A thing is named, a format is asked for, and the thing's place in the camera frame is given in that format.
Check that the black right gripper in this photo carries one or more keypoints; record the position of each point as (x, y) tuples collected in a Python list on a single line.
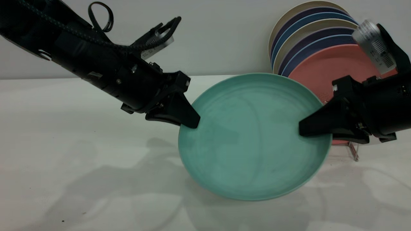
[(385, 102)]

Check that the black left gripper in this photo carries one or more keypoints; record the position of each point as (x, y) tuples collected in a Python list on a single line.
[(144, 86)]

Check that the green round plate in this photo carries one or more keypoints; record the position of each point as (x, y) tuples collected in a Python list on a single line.
[(253, 144)]

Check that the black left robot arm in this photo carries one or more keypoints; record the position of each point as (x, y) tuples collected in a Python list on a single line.
[(64, 48)]

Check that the pink round plate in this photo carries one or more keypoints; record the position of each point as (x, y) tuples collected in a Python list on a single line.
[(321, 64)]

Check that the blue round plate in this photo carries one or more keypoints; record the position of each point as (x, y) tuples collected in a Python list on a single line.
[(327, 16), (340, 40)]

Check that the dark purple round plate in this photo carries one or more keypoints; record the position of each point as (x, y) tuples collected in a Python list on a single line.
[(337, 32), (324, 10)]

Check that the beige round plate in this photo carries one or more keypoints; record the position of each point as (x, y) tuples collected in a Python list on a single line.
[(316, 4), (330, 23)]

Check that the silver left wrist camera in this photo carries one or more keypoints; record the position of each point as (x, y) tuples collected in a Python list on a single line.
[(157, 40)]

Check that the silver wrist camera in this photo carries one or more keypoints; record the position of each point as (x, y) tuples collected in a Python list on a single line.
[(157, 40), (374, 45)]

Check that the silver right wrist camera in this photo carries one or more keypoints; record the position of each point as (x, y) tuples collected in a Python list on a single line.
[(374, 45)]

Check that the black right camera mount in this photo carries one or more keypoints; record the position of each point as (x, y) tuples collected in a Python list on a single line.
[(399, 53)]

